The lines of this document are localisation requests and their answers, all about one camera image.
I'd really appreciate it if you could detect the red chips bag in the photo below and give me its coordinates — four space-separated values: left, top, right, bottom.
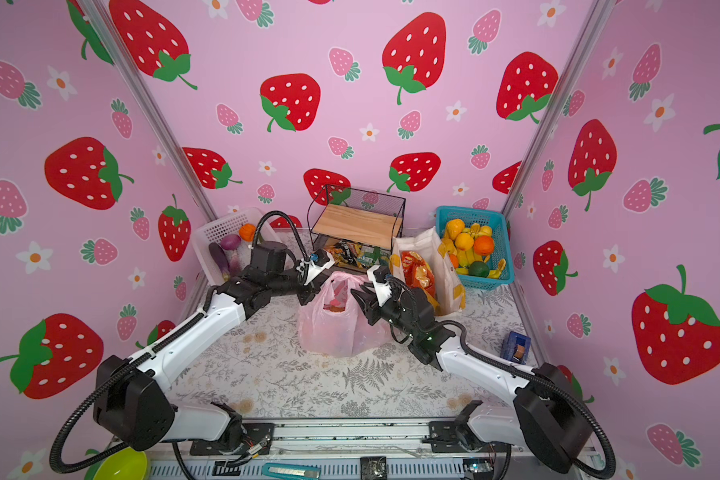
401 251 436 302

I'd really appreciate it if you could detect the pink plastic grocery bag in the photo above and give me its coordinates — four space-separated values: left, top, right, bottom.
297 272 392 357

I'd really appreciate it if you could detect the white canvas tote bag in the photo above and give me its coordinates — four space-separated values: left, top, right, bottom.
389 228 466 316

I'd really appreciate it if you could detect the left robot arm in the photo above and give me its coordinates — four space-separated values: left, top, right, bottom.
49 240 335 474

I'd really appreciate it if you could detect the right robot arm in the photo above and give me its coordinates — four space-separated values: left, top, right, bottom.
350 267 617 479

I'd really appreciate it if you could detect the snack bag under shelf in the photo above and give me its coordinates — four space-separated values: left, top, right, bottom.
324 240 391 270

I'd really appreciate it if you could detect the toy long purple eggplant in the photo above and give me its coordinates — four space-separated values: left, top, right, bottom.
208 242 231 282

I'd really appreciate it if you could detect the toy yellow lemon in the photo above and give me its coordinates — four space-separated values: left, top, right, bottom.
454 232 474 251

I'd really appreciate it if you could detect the toy avocado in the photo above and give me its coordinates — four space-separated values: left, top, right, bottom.
468 261 491 278

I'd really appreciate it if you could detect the white plastic basket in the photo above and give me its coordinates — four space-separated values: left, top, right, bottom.
191 207 271 286

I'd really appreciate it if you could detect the toy orange fruit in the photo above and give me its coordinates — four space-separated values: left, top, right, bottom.
473 235 495 257

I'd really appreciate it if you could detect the teal plastic basket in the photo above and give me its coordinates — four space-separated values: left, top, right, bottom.
435 206 515 291

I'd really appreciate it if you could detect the blue box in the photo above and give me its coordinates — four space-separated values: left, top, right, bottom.
501 331 532 365

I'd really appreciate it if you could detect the green plastic bowl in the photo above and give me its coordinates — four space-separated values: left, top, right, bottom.
86 448 149 480

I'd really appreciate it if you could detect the black wire wooden shelf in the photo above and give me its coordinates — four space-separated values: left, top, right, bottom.
307 184 406 272

